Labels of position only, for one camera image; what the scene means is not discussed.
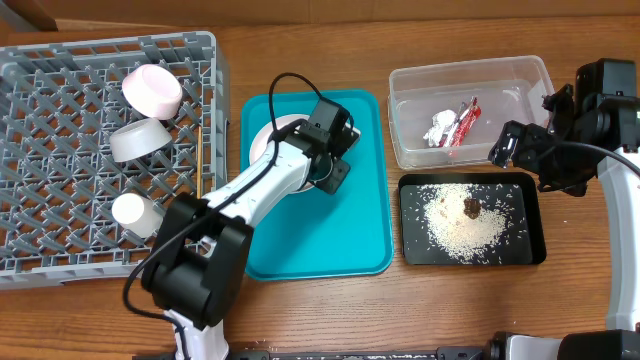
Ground large white round plate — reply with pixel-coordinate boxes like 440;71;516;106
249;114;361;164

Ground red snack wrapper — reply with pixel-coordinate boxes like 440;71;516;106
439;96;481;147

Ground rice and food scraps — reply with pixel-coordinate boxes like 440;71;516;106
399;183;532;265

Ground wooden chopstick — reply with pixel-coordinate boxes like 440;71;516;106
196;126;203;198

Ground pink bowl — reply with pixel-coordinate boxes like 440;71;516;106
122;64;183;120

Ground grey shallow bowl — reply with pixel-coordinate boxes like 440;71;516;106
109;118;172;162

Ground white plastic cup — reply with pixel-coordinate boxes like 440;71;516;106
111;193;162;238

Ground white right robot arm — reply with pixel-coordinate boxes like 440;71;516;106
482;58;639;359

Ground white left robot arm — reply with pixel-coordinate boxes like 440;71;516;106
142;98;360;359

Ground clear plastic waste bin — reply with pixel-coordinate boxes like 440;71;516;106
388;55;555;170

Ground grey plastic dishwasher rack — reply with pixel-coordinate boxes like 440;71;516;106
1;31;230;290

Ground teal plastic serving tray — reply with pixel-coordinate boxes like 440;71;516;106
246;89;394;281

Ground black rectangular tray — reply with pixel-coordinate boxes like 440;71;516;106
398;172;546;266

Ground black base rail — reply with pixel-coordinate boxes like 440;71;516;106
132;332;566;360

